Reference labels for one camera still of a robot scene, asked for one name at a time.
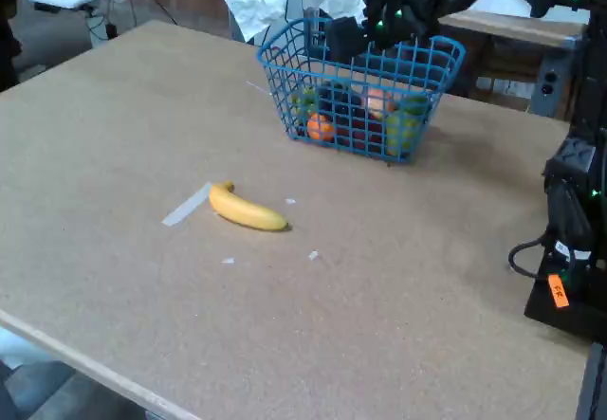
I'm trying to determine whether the black toy grapes bunch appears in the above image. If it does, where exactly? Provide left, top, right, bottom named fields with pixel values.
left=316, top=82, right=366, bottom=122

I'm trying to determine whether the red orange toy peach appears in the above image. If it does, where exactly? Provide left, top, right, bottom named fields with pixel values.
left=362, top=87, right=397, bottom=120

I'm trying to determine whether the small green toy fruit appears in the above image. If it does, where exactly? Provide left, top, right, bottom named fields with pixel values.
left=400, top=93, right=432, bottom=117
left=291, top=86, right=319, bottom=118

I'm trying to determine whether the toy orange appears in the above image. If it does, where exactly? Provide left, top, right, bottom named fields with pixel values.
left=306, top=112, right=337, bottom=143

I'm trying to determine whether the red toy pomegranate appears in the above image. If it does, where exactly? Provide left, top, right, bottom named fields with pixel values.
left=336, top=116, right=386, bottom=152

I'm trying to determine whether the large green toy apple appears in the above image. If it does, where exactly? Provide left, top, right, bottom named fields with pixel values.
left=384, top=110, right=423, bottom=156

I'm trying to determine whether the wooden workbench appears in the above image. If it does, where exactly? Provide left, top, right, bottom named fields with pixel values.
left=438, top=9, right=589, bottom=118

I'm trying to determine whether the yellow toy banana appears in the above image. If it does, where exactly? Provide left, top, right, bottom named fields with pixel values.
left=208, top=180, right=289, bottom=232

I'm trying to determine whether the long white tape strip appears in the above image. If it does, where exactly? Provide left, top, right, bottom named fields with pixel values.
left=161, top=181, right=212, bottom=228

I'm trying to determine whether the orange label tag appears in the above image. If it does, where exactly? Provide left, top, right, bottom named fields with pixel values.
left=547, top=273, right=570, bottom=310

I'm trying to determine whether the black bulky object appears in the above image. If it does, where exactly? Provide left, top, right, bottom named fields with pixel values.
left=0, top=0, right=23, bottom=93

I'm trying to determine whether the blue wire basket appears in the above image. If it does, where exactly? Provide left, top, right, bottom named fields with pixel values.
left=257, top=16, right=467, bottom=164

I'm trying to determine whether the black base cable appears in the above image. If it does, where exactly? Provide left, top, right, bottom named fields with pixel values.
left=508, top=233, right=554, bottom=280

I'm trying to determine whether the dark metal frame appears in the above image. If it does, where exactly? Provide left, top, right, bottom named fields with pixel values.
left=575, top=341, right=607, bottom=420

